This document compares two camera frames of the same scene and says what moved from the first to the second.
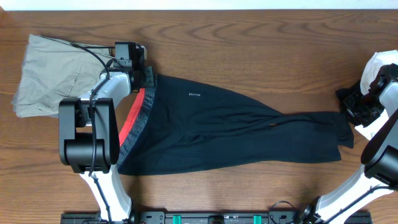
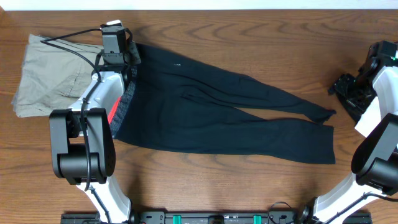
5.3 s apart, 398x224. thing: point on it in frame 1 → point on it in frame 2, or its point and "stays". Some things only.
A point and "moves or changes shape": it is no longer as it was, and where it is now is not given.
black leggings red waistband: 183,126 moves or changes shape
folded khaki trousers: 53,70 stays
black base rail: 202,217 stays
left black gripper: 148,71 → 132,48
